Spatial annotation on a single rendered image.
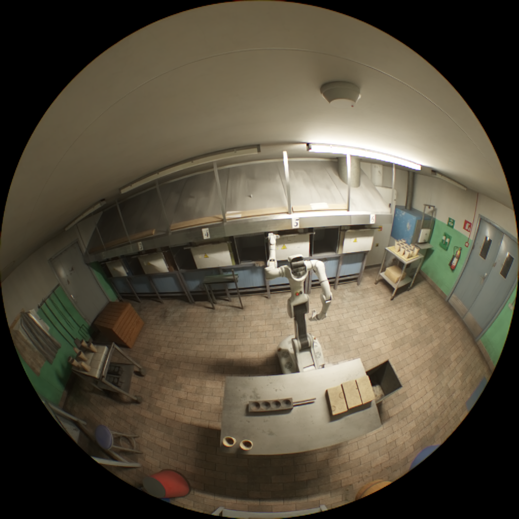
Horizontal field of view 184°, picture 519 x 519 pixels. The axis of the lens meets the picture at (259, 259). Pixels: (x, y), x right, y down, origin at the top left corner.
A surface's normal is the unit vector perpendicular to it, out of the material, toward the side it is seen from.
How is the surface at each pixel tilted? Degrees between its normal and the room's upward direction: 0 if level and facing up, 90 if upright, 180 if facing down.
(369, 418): 0
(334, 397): 0
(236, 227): 80
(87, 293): 90
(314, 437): 0
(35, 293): 90
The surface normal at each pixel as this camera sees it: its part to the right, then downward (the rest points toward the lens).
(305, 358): 0.00, -0.47
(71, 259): 0.99, -0.11
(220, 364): -0.12, -0.85
